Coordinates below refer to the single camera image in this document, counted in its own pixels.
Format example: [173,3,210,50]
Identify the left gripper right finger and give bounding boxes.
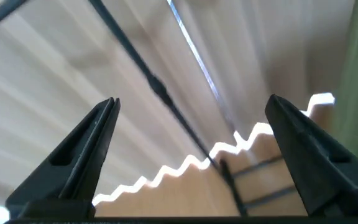
[265,94,358,217]

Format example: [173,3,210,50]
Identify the black clothes rack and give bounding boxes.
[0,0,298,218]

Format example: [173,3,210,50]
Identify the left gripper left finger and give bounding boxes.
[4,97,121,218]

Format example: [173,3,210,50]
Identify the beige curtain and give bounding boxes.
[0,0,357,208]

